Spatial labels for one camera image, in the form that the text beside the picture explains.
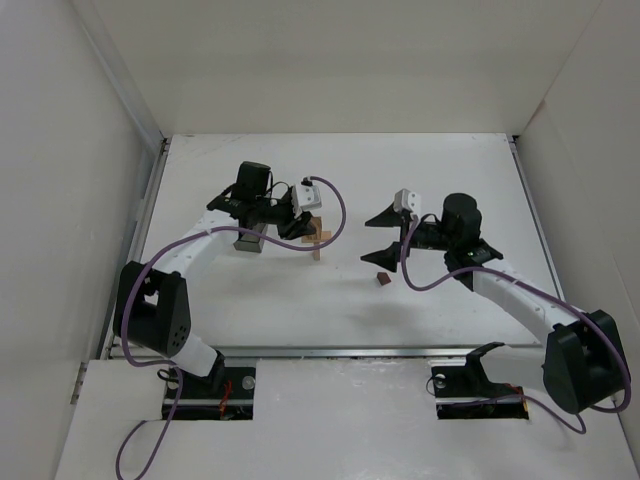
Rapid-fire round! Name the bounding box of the aluminium left side rail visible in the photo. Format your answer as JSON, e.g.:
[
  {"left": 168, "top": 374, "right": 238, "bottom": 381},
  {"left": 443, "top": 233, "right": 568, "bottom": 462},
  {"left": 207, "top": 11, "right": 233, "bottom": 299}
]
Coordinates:
[{"left": 92, "top": 137, "right": 171, "bottom": 359}]

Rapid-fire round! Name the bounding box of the aluminium front rail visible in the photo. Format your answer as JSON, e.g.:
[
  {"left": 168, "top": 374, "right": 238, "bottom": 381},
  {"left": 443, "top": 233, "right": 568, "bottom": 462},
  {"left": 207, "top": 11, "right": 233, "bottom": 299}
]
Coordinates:
[{"left": 100, "top": 343, "right": 544, "bottom": 360}]

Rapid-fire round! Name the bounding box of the dark brown wood block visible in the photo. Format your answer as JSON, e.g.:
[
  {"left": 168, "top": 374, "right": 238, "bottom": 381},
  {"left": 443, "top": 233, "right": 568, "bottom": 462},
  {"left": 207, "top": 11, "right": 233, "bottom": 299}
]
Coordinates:
[{"left": 376, "top": 272, "right": 392, "bottom": 286}]

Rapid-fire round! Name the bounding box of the aluminium right side rail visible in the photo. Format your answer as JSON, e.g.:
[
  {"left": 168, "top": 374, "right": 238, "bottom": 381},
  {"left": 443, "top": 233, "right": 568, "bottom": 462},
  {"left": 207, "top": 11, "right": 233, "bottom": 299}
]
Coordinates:
[{"left": 506, "top": 135, "right": 566, "bottom": 300}]

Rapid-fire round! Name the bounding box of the light wood block numbered ten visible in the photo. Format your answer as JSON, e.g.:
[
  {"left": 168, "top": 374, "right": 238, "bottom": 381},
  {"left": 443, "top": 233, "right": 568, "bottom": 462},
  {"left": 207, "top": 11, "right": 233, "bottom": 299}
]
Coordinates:
[{"left": 302, "top": 230, "right": 332, "bottom": 245}]

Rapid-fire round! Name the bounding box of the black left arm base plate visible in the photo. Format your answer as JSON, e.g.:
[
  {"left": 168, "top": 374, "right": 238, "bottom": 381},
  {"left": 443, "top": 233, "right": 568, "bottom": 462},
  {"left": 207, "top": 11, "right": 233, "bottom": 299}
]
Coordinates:
[{"left": 157, "top": 365, "right": 256, "bottom": 421}]

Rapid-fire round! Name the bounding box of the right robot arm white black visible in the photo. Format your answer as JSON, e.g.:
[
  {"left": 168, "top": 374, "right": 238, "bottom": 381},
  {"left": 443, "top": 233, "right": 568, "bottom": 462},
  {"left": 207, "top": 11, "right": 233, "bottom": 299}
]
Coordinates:
[{"left": 361, "top": 189, "right": 632, "bottom": 415}]

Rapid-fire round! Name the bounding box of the smoky transparent plastic box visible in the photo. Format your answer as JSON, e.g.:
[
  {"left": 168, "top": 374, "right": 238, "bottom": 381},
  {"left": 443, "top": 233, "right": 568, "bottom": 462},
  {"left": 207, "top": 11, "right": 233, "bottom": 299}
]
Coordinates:
[{"left": 233, "top": 223, "right": 268, "bottom": 254}]

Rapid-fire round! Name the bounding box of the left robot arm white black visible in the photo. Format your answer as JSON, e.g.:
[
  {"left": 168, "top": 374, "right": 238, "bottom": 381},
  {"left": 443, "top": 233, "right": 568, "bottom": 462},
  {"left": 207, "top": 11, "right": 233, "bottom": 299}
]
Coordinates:
[{"left": 113, "top": 161, "right": 321, "bottom": 394}]

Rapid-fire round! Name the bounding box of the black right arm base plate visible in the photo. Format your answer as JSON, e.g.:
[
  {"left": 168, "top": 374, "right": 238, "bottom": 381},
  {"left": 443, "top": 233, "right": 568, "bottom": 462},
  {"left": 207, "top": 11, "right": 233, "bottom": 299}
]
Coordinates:
[{"left": 430, "top": 364, "right": 529, "bottom": 420}]

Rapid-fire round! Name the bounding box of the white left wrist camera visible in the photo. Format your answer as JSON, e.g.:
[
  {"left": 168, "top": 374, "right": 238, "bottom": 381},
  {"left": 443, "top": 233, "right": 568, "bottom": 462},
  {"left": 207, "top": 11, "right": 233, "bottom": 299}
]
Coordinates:
[{"left": 291, "top": 183, "right": 322, "bottom": 218}]

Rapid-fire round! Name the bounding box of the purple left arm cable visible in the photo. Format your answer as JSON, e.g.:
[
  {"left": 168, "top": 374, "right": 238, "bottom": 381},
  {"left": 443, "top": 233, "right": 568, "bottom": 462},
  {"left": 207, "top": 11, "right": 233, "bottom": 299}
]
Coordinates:
[{"left": 114, "top": 174, "right": 349, "bottom": 480}]

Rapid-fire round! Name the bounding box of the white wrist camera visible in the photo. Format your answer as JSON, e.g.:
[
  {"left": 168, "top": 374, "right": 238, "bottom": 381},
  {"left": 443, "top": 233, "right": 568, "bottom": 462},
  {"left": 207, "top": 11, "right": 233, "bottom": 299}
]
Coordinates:
[
  {"left": 291, "top": 183, "right": 322, "bottom": 218},
  {"left": 392, "top": 188, "right": 422, "bottom": 216}
]

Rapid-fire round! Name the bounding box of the aluminium rail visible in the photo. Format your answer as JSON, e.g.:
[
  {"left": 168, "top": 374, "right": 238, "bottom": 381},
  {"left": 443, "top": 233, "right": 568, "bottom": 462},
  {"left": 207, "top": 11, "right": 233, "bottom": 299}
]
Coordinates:
[
  {"left": 506, "top": 135, "right": 566, "bottom": 300},
  {"left": 92, "top": 137, "right": 171, "bottom": 359},
  {"left": 100, "top": 343, "right": 544, "bottom": 360}
]

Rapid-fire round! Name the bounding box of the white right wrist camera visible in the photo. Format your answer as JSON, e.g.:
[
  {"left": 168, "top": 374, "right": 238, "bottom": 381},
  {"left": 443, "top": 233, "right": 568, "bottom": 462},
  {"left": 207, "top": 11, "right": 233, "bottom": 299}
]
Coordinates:
[{"left": 392, "top": 188, "right": 422, "bottom": 216}]

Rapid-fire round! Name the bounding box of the striped tan wood block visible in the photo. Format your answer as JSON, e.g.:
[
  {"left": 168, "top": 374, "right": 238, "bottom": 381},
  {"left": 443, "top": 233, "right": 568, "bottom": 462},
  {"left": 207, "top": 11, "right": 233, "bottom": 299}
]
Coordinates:
[{"left": 311, "top": 217, "right": 322, "bottom": 245}]

